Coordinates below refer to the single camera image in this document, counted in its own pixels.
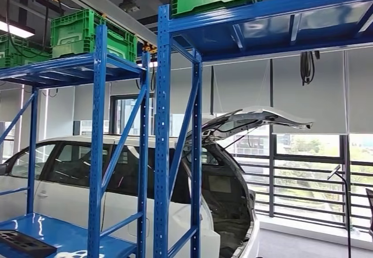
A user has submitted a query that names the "blue steel shelf rack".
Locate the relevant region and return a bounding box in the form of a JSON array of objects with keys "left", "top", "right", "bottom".
[
  {"left": 0, "top": 24, "right": 150, "bottom": 258},
  {"left": 153, "top": 0, "right": 373, "bottom": 258}
]

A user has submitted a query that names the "black slotted car part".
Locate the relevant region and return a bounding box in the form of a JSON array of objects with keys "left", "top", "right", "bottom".
[{"left": 0, "top": 229, "right": 57, "bottom": 258}]

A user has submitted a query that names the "grey roller blind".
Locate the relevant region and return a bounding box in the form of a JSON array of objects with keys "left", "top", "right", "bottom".
[
  {"left": 170, "top": 50, "right": 347, "bottom": 136},
  {"left": 346, "top": 47, "right": 373, "bottom": 136}
]

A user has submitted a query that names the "dark window railing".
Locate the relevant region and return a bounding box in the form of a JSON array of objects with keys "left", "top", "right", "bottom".
[{"left": 233, "top": 132, "right": 373, "bottom": 228}]

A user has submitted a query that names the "white car body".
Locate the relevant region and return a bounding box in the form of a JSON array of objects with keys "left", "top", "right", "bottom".
[{"left": 0, "top": 106, "right": 313, "bottom": 258}]

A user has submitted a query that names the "black floor lamp stand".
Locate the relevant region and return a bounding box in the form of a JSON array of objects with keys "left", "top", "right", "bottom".
[{"left": 327, "top": 164, "right": 352, "bottom": 258}]

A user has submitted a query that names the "ceiling light fixture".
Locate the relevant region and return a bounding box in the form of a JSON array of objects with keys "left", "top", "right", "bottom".
[{"left": 0, "top": 20, "right": 35, "bottom": 40}]

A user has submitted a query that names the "grey ceiling rail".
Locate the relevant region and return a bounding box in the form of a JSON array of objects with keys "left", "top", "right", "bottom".
[{"left": 44, "top": 0, "right": 159, "bottom": 45}]

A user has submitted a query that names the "hanging black cable bundle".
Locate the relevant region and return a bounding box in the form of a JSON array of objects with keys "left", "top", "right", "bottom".
[{"left": 300, "top": 51, "right": 316, "bottom": 86}]

